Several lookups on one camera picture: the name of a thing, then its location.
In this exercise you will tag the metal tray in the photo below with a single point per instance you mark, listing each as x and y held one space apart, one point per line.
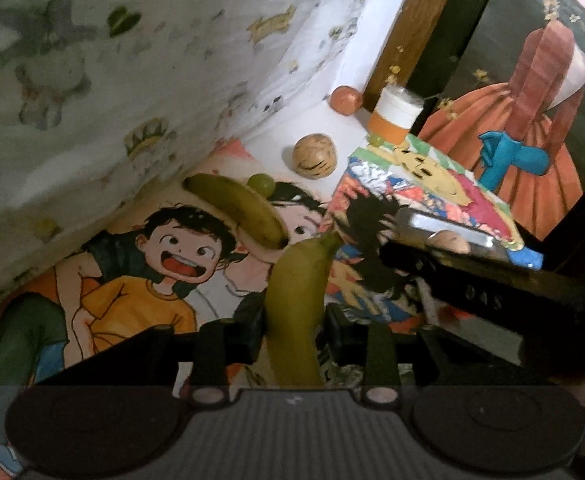
422 220

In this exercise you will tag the white cartoon printed blanket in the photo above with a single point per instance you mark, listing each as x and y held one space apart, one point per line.
122 85

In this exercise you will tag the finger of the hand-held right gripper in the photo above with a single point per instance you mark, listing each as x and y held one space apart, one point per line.
417 265

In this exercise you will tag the white and orange jar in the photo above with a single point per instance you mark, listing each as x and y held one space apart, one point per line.
395 110

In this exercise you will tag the banana with sticker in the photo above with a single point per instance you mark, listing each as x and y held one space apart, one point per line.
297 300

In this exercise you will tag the wall poster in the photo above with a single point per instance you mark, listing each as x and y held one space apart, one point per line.
547 135

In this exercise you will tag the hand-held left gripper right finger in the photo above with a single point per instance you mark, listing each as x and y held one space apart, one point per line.
342 335

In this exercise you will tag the white orange jar with twigs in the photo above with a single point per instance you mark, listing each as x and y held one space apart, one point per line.
391 79

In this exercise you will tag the cartoon children printed cloth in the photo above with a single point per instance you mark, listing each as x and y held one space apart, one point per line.
137 310

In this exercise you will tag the brown wooden door frame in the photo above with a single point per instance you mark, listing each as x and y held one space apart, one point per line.
417 20

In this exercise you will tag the green grape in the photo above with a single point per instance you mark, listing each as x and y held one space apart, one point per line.
262 183
377 139

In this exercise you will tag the red apple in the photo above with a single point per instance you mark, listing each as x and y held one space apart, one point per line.
346 100

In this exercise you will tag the plain yellow banana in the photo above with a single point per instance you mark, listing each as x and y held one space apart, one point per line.
247 210

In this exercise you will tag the yellow bear printed cloth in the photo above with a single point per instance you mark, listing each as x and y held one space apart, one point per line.
422 175

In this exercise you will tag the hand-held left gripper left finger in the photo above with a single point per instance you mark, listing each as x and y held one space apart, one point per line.
250 335

